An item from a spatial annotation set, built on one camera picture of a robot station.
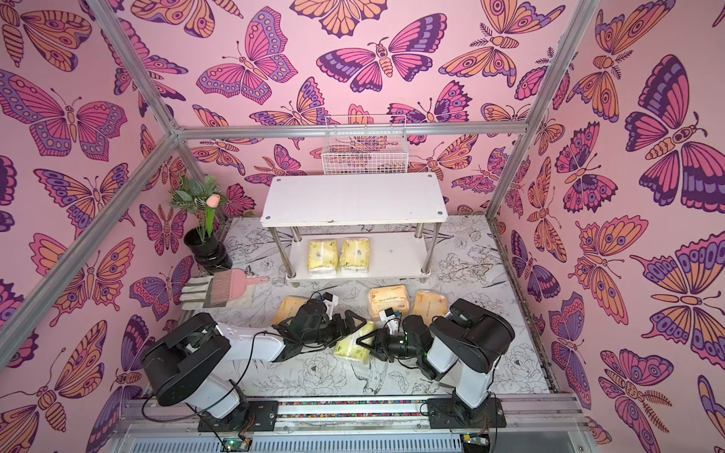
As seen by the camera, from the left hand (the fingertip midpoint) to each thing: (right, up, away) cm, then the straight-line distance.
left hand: (363, 327), depth 84 cm
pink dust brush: (-51, +9, +13) cm, 53 cm away
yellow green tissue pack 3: (-4, -4, -4) cm, 7 cm away
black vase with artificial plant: (-49, +40, +1) cm, 63 cm away
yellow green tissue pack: (-14, +20, +10) cm, 27 cm away
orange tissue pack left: (-24, +4, +5) cm, 25 cm away
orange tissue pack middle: (+7, +7, +8) cm, 13 cm away
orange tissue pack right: (+21, +6, +5) cm, 22 cm away
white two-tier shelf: (-1, +38, -6) cm, 38 cm away
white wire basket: (+1, +59, +11) cm, 60 cm away
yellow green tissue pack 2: (-3, +21, +12) cm, 24 cm away
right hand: (-2, -6, -4) cm, 7 cm away
